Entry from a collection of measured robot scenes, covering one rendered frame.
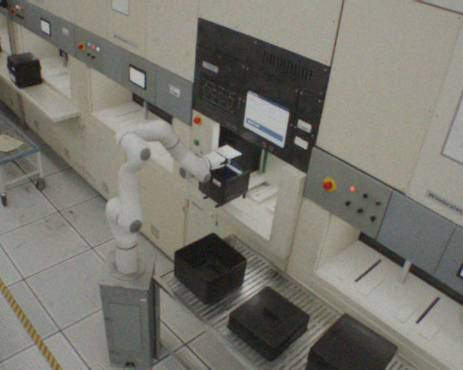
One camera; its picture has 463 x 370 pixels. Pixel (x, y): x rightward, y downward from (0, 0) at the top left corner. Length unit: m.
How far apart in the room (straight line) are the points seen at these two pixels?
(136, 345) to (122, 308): 0.33
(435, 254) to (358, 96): 0.73
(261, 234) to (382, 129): 1.06
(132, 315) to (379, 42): 1.88
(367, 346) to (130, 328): 1.35
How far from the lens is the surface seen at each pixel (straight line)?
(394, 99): 1.93
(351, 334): 2.11
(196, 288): 2.42
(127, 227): 2.28
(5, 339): 3.40
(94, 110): 4.07
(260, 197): 2.94
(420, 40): 1.85
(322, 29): 2.06
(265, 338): 2.20
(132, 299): 2.59
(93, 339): 3.27
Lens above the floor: 2.58
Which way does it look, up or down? 34 degrees down
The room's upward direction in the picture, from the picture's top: 7 degrees clockwise
